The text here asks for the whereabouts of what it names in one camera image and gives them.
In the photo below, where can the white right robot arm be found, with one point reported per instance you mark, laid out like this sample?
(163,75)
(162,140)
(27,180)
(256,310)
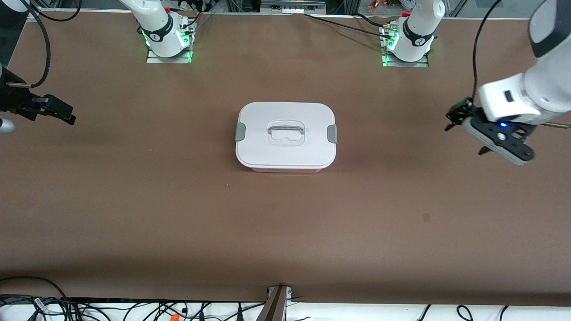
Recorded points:
(156,18)

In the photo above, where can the white box lid grey clips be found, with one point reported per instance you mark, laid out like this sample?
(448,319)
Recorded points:
(285,154)

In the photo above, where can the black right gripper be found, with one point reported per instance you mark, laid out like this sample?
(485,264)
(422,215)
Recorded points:
(10,99)

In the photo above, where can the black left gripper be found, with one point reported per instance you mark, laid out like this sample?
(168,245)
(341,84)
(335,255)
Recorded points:
(465,111)

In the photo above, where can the aluminium frame profile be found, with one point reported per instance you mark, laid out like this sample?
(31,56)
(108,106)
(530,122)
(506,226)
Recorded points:
(35,14)

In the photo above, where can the pink plastic box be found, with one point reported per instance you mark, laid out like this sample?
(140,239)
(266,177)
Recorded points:
(285,170)

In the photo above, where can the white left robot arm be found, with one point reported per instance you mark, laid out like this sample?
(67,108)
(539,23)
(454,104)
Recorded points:
(535,93)

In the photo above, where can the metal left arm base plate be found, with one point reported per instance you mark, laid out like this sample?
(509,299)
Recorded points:
(406,65)

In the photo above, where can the grey power strip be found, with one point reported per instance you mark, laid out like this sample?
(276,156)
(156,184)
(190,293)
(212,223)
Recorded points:
(290,8)

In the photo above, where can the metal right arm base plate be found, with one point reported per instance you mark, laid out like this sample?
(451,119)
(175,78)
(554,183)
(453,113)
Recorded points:
(169,60)

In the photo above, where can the orange background object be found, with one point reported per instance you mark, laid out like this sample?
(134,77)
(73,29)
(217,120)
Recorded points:
(375,5)

